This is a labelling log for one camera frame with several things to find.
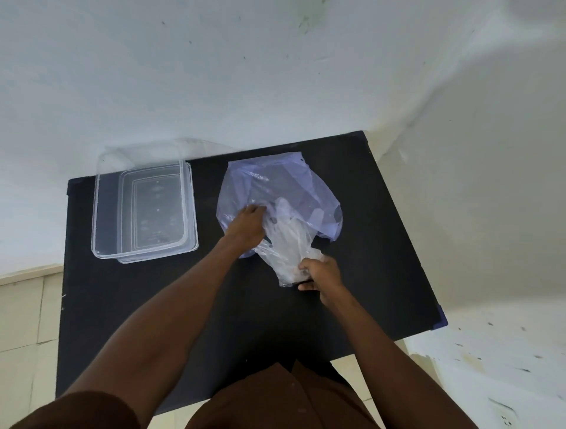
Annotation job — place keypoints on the person's right forearm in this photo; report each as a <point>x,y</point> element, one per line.
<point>384,358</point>

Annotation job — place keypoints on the clear plastic container lid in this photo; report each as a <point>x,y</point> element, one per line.
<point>146,152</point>

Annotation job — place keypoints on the clear plastic container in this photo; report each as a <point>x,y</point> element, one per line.
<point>143,212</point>

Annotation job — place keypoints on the person's left forearm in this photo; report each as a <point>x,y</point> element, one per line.
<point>163,318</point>

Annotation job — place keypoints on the person's left hand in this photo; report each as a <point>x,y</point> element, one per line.
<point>245,230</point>

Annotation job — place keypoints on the purple plastic bag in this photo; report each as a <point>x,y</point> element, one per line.
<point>283,185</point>

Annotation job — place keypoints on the brown shirt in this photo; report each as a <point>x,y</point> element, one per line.
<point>283,402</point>

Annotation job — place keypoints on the person's right hand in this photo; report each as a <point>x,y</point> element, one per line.
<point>326,278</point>

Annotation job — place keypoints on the clear disposable plastic glove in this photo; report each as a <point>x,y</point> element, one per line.
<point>289,247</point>

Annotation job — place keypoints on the person's left fingers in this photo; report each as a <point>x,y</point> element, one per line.
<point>255,211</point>

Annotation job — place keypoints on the person's right thumb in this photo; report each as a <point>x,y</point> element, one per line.
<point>308,286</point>

